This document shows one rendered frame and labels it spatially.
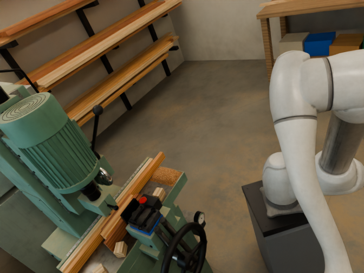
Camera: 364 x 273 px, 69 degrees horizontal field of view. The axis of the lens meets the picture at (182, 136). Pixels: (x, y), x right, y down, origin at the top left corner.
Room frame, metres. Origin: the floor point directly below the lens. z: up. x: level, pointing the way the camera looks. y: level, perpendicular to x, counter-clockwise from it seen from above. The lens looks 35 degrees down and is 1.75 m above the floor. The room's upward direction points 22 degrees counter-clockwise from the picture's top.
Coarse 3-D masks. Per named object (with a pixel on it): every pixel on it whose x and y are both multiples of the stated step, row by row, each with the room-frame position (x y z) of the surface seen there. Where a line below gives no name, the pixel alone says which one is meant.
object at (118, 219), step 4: (124, 208) 0.78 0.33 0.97; (120, 212) 0.76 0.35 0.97; (120, 216) 0.75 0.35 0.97; (116, 220) 0.73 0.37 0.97; (112, 224) 0.72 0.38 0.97; (116, 224) 0.72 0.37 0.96; (108, 228) 0.71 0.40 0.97; (112, 228) 0.70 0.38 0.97; (108, 232) 0.69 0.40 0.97; (104, 236) 0.68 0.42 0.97
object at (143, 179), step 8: (160, 152) 1.08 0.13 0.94; (160, 160) 1.05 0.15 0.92; (152, 168) 1.00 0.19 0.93; (144, 176) 0.96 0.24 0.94; (136, 184) 0.92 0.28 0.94; (144, 184) 0.94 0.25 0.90; (128, 192) 0.89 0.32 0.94; (136, 192) 0.90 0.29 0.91; (104, 224) 0.77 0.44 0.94; (96, 232) 0.74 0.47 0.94; (96, 240) 0.71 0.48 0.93; (88, 248) 0.69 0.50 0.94; (80, 256) 0.66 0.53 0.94; (88, 256) 0.67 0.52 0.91; (72, 264) 0.64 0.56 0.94; (80, 264) 0.64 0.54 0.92; (64, 272) 0.62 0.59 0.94; (72, 272) 0.62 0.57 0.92
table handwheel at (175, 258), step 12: (180, 228) 0.61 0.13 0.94; (192, 228) 0.61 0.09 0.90; (204, 240) 0.64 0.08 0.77; (168, 252) 0.53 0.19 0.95; (180, 252) 0.55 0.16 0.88; (192, 252) 0.59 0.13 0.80; (204, 252) 0.62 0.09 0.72; (168, 264) 0.50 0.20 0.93; (180, 264) 0.54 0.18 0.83; (192, 264) 0.54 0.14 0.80
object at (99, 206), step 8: (104, 192) 0.80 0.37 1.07; (80, 200) 0.82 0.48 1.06; (88, 200) 0.79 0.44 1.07; (96, 200) 0.78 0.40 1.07; (104, 200) 0.76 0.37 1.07; (112, 200) 0.78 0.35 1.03; (88, 208) 0.81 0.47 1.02; (96, 208) 0.75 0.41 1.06; (104, 208) 0.75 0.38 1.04; (112, 208) 0.77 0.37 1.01; (104, 216) 0.75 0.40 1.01
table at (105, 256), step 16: (144, 192) 0.90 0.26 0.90; (176, 192) 0.86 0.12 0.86; (176, 224) 0.69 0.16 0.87; (128, 240) 0.68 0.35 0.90; (96, 256) 0.66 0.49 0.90; (112, 256) 0.64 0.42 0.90; (128, 256) 0.61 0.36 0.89; (160, 256) 0.59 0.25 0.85; (80, 272) 0.62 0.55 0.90; (112, 272) 0.57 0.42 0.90
